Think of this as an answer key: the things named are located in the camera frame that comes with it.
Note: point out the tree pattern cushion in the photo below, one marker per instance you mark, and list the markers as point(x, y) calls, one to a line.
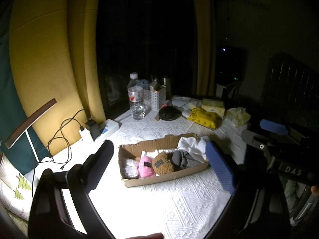
point(16, 190)

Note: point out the bubble wrap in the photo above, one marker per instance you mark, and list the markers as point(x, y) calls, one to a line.
point(130, 168)

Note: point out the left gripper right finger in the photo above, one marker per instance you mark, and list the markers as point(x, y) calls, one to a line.
point(223, 165)

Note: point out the white towel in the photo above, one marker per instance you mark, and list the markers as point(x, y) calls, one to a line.
point(196, 147)

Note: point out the pink fluffy pouch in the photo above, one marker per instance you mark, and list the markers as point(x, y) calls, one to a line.
point(145, 168)

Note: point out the metal thermos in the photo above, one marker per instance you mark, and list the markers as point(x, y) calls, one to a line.
point(167, 86)

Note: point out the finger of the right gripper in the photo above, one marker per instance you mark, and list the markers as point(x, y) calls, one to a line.
point(257, 141)
point(273, 127)

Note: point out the yellow tissue pack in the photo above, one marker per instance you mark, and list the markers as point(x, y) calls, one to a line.
point(204, 118)

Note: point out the white power bank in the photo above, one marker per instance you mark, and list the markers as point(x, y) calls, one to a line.
point(86, 136)

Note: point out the brown cardboard box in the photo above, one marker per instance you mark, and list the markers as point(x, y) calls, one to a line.
point(152, 148)

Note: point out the brown fluffy pouch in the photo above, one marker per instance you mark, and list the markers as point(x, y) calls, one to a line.
point(162, 164)

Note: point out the clear water bottle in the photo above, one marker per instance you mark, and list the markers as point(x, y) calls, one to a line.
point(136, 99)

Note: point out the black charger block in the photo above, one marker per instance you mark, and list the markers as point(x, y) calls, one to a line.
point(92, 126)

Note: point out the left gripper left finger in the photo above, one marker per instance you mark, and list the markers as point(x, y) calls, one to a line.
point(96, 164)

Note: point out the crumpled plastic bag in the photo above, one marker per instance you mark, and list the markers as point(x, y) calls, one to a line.
point(237, 117)

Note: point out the white lace tablecloth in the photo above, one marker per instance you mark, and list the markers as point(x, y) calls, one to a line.
point(183, 207)

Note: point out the white blue box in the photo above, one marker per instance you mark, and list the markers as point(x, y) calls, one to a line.
point(108, 128)

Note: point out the grey cloth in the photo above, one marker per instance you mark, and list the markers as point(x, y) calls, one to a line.
point(183, 160)

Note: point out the desk lamp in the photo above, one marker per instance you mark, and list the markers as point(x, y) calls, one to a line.
point(24, 126)

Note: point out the pale tissue box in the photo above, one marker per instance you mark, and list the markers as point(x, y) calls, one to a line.
point(214, 106)

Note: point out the white perforated basket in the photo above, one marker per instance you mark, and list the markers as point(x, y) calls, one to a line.
point(154, 99)

